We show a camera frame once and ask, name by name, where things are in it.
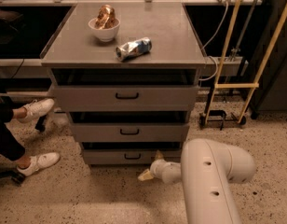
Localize grey drawer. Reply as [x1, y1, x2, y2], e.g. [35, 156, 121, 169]
[53, 86, 198, 112]
[81, 148, 184, 166]
[71, 123, 189, 143]

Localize white power cable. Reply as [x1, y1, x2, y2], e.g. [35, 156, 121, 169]
[198, 0, 230, 82]

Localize grey drawer cabinet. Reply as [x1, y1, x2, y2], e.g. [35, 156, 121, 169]
[42, 2, 205, 161]

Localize crushed silver blue can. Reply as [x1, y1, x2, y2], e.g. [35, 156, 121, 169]
[116, 37, 152, 61]

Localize yellow hand cart frame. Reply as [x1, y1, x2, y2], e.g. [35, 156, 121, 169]
[198, 0, 287, 130]

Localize crumpled brown chip bag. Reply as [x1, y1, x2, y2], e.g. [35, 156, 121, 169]
[95, 5, 116, 29]

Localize person's black trouser legs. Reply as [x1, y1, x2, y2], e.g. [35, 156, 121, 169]
[0, 103, 25, 161]

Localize white sneaker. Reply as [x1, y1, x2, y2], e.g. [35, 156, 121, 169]
[17, 152, 60, 176]
[18, 98, 54, 123]

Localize upper white sneaker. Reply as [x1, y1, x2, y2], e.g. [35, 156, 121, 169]
[18, 98, 54, 123]

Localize white ceramic bowl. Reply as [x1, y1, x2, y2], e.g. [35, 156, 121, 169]
[89, 18, 120, 42]

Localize lower white sneaker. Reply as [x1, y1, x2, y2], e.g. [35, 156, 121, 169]
[17, 152, 60, 176]

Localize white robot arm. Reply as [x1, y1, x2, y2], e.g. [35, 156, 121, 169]
[138, 139, 256, 224]

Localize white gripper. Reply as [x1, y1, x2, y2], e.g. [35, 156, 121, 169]
[138, 150, 171, 182]

